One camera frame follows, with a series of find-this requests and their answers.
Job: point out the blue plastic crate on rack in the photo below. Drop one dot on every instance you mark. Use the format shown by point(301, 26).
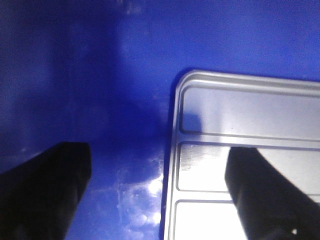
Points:
point(105, 72)

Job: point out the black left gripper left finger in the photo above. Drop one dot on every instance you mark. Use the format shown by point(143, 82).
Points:
point(39, 198)

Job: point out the small silver ribbed tray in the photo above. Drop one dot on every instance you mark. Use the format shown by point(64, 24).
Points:
point(216, 111)

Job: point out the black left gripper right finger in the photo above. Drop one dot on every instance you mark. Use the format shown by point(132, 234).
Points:
point(269, 206)

